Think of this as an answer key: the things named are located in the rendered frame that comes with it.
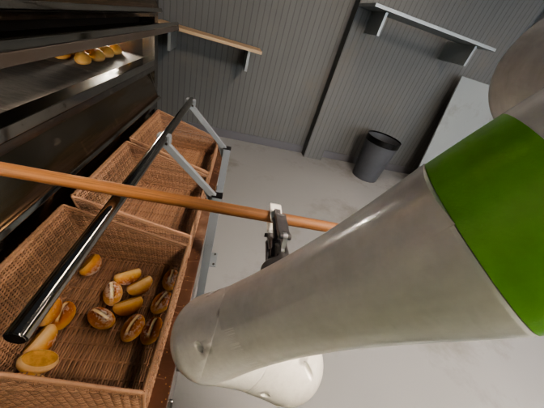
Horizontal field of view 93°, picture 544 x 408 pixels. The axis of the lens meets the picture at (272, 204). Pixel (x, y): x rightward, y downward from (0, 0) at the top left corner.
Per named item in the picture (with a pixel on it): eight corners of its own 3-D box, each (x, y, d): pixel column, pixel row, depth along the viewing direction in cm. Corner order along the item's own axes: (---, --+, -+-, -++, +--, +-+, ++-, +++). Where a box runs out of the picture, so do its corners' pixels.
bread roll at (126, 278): (112, 275, 105) (114, 288, 104) (113, 274, 100) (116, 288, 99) (138, 267, 111) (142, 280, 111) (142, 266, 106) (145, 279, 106)
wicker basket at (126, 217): (77, 245, 115) (65, 195, 100) (127, 180, 160) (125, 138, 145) (189, 260, 125) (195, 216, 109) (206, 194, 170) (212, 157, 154)
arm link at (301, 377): (291, 423, 39) (347, 401, 35) (223, 408, 34) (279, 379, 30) (283, 332, 51) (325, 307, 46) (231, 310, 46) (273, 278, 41)
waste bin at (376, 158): (371, 170, 442) (390, 134, 405) (384, 186, 402) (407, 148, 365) (345, 165, 429) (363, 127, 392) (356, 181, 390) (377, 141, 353)
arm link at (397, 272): (564, 363, 15) (474, 218, 23) (484, 286, 10) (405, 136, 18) (219, 399, 36) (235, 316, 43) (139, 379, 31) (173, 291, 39)
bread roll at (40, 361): (22, 346, 75) (14, 359, 76) (14, 368, 70) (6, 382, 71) (62, 347, 81) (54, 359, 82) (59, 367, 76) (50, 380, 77)
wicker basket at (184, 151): (129, 178, 162) (126, 137, 147) (156, 142, 208) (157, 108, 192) (207, 193, 172) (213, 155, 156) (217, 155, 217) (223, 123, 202)
